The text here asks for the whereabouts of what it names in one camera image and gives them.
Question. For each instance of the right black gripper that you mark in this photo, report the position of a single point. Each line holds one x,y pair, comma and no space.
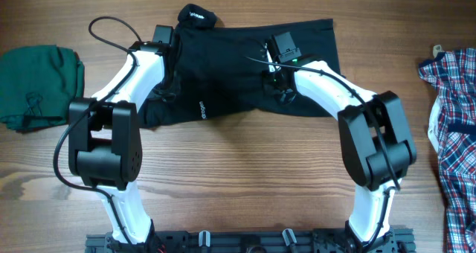
266,85

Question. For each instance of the black t-shirt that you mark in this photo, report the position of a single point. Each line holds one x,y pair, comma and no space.
217,71

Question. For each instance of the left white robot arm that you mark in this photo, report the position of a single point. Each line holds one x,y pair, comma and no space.
104,147

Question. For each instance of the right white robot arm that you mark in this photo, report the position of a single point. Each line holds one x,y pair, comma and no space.
376,142

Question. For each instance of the plaid red blue shirt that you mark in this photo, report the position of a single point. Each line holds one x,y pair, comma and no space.
451,131

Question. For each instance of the folded green garment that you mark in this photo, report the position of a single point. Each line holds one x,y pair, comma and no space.
37,85

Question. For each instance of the black mounting rail base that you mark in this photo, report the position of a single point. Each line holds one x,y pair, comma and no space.
317,240

